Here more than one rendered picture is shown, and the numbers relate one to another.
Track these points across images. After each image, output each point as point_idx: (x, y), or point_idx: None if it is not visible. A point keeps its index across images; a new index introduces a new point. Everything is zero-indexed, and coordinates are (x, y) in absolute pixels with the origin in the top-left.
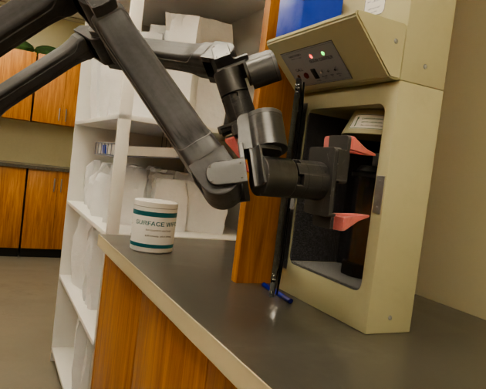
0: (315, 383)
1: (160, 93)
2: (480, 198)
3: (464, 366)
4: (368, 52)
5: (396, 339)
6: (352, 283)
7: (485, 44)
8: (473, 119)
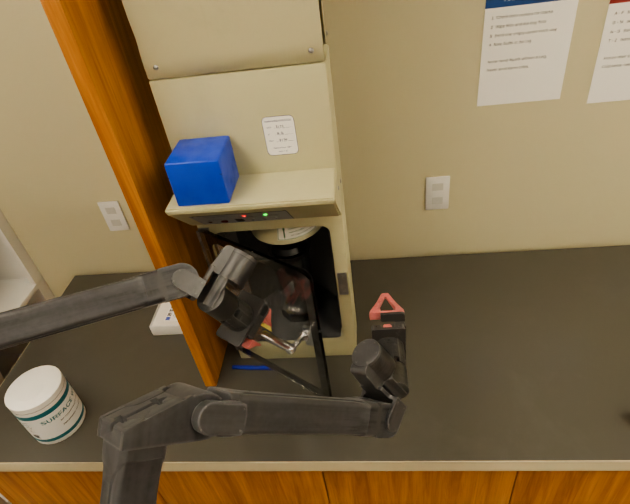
0: (431, 432)
1: (322, 419)
2: None
3: (414, 331)
4: (328, 211)
5: None
6: (325, 331)
7: None
8: None
